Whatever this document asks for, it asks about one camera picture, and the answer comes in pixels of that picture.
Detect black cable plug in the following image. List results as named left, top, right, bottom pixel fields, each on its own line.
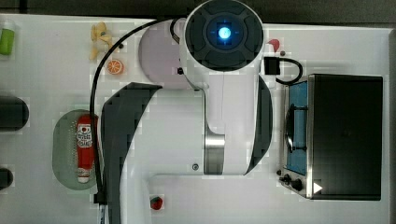
left=263, top=57, right=304, bottom=86

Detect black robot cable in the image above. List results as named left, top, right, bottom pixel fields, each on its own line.
left=89, top=18, right=181, bottom=224

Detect red plush ketchup bottle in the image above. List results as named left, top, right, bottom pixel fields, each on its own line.
left=77, top=114, right=94, bottom=184

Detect black round pan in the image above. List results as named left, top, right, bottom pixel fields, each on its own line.
left=0, top=96, right=29, bottom=132

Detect green cylinder toy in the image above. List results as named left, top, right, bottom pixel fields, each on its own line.
left=0, top=21, right=15, bottom=55

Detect green oval strainer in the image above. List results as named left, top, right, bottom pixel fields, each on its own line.
left=52, top=109, right=96, bottom=190

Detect yellow plush banana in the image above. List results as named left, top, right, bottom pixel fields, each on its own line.
left=89, top=21, right=113, bottom=61

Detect lilac round plate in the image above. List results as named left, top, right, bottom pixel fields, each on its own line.
left=138, top=20, right=190, bottom=90

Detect dark olive cup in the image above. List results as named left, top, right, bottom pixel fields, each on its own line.
left=0, top=168, right=14, bottom=190

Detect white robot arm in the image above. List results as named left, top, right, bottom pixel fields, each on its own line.
left=100, top=0, right=273, bottom=224

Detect orange slice toy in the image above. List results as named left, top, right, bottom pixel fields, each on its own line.
left=106, top=59, right=124, bottom=75

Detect black toaster oven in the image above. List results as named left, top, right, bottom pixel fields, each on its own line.
left=277, top=74, right=383, bottom=201

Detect strawberry toy near cup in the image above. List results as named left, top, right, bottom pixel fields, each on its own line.
left=150, top=196, right=163, bottom=211

